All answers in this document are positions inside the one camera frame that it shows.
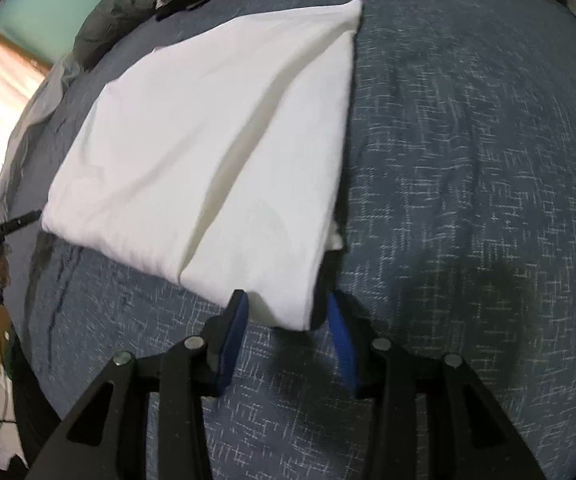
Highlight light grey blanket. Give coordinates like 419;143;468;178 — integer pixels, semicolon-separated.
0;53;82;220

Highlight dark grey rolled duvet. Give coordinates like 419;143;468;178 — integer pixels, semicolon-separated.
72;0;158;70

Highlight white garment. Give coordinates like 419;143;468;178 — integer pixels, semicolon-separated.
41;0;363;332

